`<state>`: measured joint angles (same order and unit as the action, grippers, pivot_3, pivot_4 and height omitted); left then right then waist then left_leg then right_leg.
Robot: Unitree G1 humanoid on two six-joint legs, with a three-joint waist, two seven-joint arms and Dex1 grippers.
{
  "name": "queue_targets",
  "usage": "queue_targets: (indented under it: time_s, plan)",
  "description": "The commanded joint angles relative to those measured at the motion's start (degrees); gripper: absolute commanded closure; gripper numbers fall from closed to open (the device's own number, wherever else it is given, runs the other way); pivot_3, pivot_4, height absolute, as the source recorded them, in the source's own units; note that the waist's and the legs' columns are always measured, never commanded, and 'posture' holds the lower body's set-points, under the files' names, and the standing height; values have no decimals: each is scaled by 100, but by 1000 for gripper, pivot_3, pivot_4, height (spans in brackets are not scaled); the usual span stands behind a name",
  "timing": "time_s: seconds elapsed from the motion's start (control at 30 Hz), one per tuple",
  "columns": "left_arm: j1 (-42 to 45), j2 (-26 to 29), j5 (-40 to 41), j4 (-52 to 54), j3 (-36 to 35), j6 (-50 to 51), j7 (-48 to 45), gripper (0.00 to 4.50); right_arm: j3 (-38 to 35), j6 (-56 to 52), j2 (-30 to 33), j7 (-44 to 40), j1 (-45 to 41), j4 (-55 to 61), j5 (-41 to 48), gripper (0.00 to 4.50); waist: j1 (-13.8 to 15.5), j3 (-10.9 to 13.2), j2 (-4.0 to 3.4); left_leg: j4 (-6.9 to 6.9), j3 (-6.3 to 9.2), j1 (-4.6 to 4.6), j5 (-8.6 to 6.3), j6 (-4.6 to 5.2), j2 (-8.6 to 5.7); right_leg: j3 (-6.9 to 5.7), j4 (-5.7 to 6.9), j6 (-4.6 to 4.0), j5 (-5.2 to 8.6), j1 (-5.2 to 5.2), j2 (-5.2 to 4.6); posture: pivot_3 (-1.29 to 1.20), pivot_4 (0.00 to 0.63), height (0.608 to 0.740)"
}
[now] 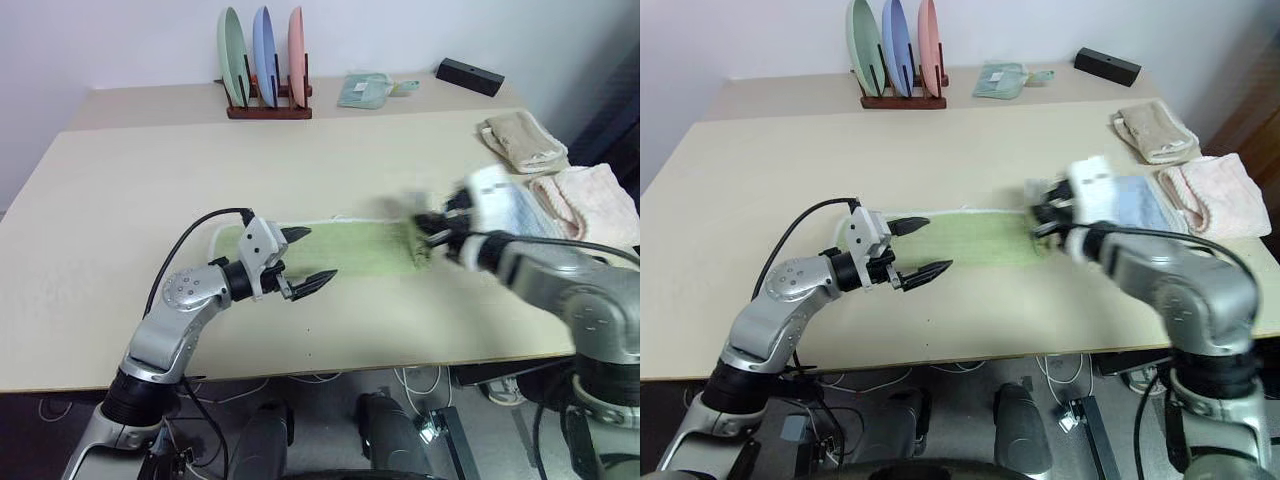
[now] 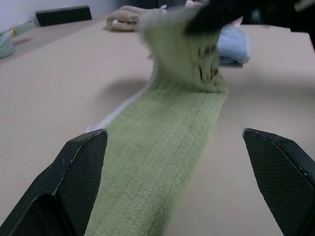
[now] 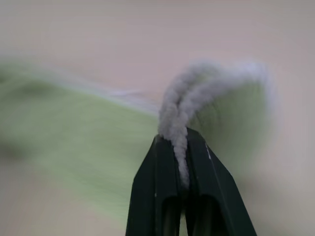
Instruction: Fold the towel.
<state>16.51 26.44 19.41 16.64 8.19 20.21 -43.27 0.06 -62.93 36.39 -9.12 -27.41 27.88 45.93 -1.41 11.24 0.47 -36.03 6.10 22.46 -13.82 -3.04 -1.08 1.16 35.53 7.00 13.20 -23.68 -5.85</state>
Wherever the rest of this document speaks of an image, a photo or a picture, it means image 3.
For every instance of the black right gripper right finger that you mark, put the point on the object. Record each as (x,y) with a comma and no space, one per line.
(211,177)

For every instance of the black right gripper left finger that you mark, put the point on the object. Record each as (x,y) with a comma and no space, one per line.
(157,177)

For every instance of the light green towel white edge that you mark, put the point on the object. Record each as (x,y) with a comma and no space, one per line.
(81,137)

